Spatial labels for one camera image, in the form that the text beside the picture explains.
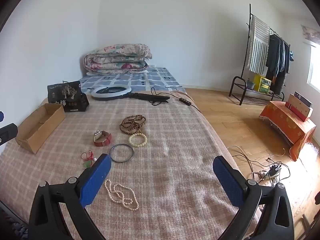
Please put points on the kraft paper gift box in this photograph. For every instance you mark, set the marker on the kraft paper gift box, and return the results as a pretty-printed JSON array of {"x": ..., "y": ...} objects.
[{"x": 300, "y": 107}]

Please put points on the beige plaid blanket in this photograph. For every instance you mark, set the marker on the beige plaid blanket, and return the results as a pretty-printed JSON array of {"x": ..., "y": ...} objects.
[{"x": 175, "y": 142}]

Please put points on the white power strip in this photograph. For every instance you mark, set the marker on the white power strip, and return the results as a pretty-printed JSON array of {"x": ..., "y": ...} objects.
[{"x": 268, "y": 173}]

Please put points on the floral curtain valance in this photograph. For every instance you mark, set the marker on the floral curtain valance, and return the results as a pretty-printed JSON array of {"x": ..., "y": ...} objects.
[{"x": 311, "y": 33}]

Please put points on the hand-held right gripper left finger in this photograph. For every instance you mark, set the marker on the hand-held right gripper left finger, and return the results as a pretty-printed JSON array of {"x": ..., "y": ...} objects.
[{"x": 96, "y": 177}]

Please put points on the dark hanging clothes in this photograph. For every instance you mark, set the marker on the dark hanging clothes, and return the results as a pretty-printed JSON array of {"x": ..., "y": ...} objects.
[{"x": 276, "y": 57}]

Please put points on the black metal clothes rack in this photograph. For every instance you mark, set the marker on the black metal clothes rack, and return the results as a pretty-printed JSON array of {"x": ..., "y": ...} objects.
[{"x": 236, "y": 78}]

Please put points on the yellow plastic crate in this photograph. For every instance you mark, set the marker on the yellow plastic crate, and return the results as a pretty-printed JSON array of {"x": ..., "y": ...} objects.
[{"x": 262, "y": 85}]

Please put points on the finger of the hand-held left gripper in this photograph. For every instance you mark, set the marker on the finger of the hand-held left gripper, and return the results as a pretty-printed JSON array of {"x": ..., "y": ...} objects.
[
  {"x": 7, "y": 133},
  {"x": 1, "y": 116}
]

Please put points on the brown cardboard box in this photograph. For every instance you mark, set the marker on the brown cardboard box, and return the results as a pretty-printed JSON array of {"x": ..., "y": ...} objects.
[{"x": 37, "y": 127}]

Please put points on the orange cloth covered table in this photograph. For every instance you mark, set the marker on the orange cloth covered table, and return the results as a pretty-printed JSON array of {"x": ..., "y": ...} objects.
[{"x": 285, "y": 122}]

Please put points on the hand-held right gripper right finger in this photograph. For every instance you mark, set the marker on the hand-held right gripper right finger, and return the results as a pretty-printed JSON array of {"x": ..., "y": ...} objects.
[{"x": 226, "y": 177}]

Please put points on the window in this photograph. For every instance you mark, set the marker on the window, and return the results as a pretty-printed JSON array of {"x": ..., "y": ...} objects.
[{"x": 315, "y": 67}]

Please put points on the dark thin bangle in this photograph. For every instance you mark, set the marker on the dark thin bangle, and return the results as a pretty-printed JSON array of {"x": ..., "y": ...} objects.
[{"x": 110, "y": 153}]

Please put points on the red flat box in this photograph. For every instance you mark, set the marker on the red flat box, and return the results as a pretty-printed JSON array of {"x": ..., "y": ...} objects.
[{"x": 295, "y": 112}]

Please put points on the blue checked bedsheet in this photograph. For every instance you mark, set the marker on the blue checked bedsheet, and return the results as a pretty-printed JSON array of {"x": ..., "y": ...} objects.
[{"x": 150, "y": 80}]

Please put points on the black snack bag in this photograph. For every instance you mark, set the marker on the black snack bag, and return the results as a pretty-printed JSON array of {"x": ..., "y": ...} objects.
[{"x": 66, "y": 93}]

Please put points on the dark blue flat box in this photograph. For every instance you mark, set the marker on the dark blue flat box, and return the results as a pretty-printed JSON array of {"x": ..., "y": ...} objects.
[{"x": 303, "y": 98}]

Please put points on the striped grey towel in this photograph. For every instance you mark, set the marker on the striped grey towel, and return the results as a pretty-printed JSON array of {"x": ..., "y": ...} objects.
[{"x": 258, "y": 47}]

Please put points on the dark patterned mat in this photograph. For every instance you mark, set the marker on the dark patterned mat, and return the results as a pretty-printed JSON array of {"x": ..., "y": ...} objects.
[{"x": 12, "y": 231}]

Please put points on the folded floral quilt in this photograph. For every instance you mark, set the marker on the folded floral quilt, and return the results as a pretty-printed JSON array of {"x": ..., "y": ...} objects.
[{"x": 117, "y": 57}]

